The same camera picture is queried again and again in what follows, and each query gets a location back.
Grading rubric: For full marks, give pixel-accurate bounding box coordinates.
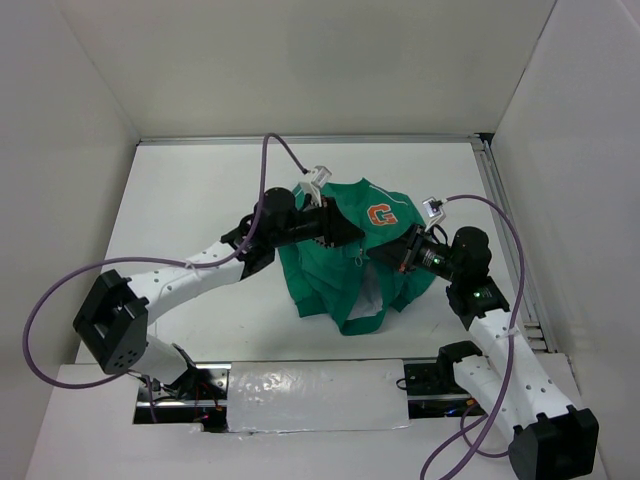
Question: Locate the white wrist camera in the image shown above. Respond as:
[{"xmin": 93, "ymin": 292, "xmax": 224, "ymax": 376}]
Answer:
[
  {"xmin": 422, "ymin": 197, "xmax": 446, "ymax": 231},
  {"xmin": 299, "ymin": 165, "xmax": 332, "ymax": 205}
]

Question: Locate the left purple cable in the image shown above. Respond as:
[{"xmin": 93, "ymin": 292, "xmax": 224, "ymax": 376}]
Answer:
[{"xmin": 22, "ymin": 132, "xmax": 314, "ymax": 425}]

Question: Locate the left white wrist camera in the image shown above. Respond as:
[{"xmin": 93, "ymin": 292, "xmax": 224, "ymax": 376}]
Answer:
[{"xmin": 299, "ymin": 165, "xmax": 332, "ymax": 205}]

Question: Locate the white front cover panel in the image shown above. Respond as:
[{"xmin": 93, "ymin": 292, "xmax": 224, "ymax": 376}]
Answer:
[{"xmin": 226, "ymin": 360, "xmax": 410, "ymax": 433}]

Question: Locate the black metal base rail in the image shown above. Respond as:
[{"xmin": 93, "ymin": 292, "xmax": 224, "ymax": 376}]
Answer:
[{"xmin": 133, "ymin": 358, "xmax": 473, "ymax": 433}]

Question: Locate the green jacket with grey lining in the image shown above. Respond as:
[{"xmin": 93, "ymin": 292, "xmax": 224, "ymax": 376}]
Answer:
[{"xmin": 278, "ymin": 178, "xmax": 435, "ymax": 336}]

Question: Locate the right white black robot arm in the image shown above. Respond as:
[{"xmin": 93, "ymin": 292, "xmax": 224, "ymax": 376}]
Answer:
[{"xmin": 367, "ymin": 225, "xmax": 599, "ymax": 479}]

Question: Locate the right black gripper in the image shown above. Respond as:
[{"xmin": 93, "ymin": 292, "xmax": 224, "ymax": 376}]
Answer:
[{"xmin": 367, "ymin": 222, "xmax": 463, "ymax": 283}]

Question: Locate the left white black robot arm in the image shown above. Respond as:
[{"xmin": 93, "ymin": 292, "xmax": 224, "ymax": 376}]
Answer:
[{"xmin": 73, "ymin": 187, "xmax": 364, "ymax": 399}]

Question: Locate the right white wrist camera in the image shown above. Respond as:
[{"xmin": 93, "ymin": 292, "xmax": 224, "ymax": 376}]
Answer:
[{"xmin": 422, "ymin": 197, "xmax": 446, "ymax": 231}]

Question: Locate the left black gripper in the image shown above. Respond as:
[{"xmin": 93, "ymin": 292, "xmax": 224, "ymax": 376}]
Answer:
[{"xmin": 271, "ymin": 194, "xmax": 366, "ymax": 249}]

